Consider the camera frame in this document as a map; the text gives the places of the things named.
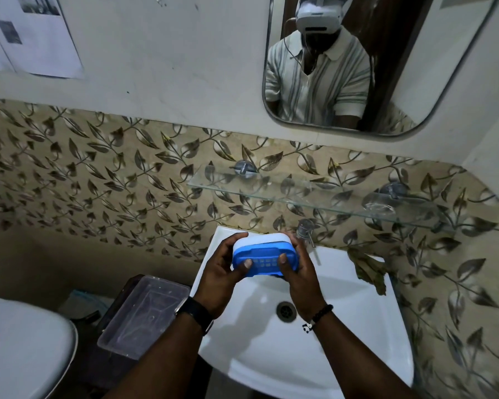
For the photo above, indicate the white ceramic sink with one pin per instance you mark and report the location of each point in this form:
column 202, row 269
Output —
column 258, row 353

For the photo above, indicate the person's right forearm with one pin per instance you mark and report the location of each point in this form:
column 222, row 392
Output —
column 357, row 365

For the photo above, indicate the person's left thumb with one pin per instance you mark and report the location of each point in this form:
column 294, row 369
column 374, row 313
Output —
column 239, row 270

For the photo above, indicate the wall mirror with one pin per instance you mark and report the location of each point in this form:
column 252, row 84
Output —
column 399, row 58

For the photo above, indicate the metal sink drain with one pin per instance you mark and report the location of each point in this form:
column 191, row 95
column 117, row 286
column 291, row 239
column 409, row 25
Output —
column 286, row 312

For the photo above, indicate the white toilet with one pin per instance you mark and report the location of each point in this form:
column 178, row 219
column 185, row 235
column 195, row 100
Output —
column 25, row 349

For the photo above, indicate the person's right thumb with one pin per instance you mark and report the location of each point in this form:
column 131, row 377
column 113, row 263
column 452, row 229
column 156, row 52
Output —
column 287, row 265

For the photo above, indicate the chrome tap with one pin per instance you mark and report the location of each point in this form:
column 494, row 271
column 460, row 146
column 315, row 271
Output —
column 305, row 230

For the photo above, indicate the brown cloth rag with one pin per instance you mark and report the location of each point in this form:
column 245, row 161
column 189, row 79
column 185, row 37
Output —
column 368, row 268

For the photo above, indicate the blue and white soap case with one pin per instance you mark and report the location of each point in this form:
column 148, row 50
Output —
column 266, row 253

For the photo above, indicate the person's right hand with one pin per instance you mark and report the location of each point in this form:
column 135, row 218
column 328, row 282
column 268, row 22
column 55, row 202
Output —
column 305, row 286

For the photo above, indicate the chrome shelf bracket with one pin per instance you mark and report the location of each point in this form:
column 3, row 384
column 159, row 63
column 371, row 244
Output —
column 393, row 191
column 245, row 168

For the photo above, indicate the large printed paper sheet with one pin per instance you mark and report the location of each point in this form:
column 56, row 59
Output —
column 41, row 37

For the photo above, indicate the black wristwatch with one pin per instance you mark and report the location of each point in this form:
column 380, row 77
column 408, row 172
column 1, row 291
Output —
column 195, row 313

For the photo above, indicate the glass wall shelf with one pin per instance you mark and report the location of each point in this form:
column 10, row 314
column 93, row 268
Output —
column 328, row 195

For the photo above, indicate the person's left forearm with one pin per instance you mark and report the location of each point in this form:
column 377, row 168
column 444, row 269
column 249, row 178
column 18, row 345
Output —
column 166, row 361

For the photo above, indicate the clear plastic container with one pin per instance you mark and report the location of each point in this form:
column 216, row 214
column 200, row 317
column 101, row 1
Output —
column 145, row 315

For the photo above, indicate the person's left hand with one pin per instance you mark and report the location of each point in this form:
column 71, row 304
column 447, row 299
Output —
column 216, row 282

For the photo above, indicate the clear round dish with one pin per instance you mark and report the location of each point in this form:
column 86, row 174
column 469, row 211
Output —
column 378, row 204

